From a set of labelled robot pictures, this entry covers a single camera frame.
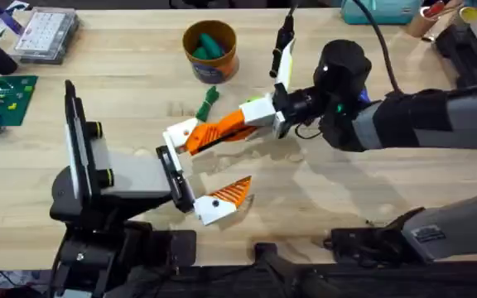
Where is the red handled tool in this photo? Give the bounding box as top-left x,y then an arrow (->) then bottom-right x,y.
422,0 -> 447,20

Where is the left wrist upright black plate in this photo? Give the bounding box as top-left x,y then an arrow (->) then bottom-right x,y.
64,79 -> 95,204

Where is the orange tub with green toys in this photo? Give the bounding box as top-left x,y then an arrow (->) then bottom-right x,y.
181,19 -> 240,85

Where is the yellow tape roll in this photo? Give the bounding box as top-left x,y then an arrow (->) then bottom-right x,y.
457,5 -> 477,26

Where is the thick black cable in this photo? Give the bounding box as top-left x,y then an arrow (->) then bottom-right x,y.
352,0 -> 405,95

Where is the purple handled tool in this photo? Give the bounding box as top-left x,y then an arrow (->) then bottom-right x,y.
0,0 -> 25,36

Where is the black rail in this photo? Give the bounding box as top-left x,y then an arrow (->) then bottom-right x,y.
109,243 -> 477,298

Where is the teal box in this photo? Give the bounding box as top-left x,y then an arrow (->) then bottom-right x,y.
340,0 -> 424,26

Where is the black box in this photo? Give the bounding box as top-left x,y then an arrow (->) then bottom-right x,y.
434,23 -> 477,89

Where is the green board with toy blocks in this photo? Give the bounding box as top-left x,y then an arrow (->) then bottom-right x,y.
0,74 -> 40,135

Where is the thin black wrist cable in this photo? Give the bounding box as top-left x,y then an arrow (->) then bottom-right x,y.
293,122 -> 323,141

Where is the clear plastic parts box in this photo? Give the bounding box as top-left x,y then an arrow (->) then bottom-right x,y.
13,7 -> 80,66

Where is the green vegetable toy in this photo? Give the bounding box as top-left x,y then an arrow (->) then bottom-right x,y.
195,85 -> 220,123

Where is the cardboard tube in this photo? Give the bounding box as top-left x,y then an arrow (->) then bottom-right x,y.
402,0 -> 464,39

